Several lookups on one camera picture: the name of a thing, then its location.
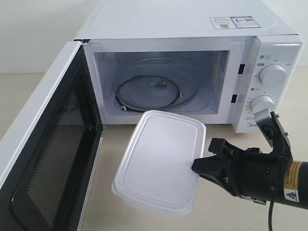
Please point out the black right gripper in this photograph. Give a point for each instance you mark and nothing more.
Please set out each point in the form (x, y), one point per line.
(251, 173)

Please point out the white plastic lidded container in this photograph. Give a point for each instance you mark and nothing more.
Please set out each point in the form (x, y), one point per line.
(155, 172)

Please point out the white microwave door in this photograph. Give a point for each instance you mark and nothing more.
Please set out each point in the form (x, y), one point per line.
(49, 153)

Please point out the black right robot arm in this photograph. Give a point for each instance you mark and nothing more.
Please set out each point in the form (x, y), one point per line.
(295, 185)

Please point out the white microwave oven body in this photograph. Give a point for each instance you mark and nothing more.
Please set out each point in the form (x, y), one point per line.
(227, 61)

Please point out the lower white control knob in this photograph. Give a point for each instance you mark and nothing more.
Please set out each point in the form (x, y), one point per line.
(261, 103)

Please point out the white control knob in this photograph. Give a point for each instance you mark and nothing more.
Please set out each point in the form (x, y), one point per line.
(261, 103)
(272, 75)

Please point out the glass turntable plate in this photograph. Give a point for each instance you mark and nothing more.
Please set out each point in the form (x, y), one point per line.
(156, 84)

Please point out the upper white control knob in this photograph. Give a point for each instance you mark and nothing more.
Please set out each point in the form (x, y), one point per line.
(272, 75)

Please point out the white and blue label sticker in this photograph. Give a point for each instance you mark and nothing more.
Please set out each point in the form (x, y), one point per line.
(234, 22)

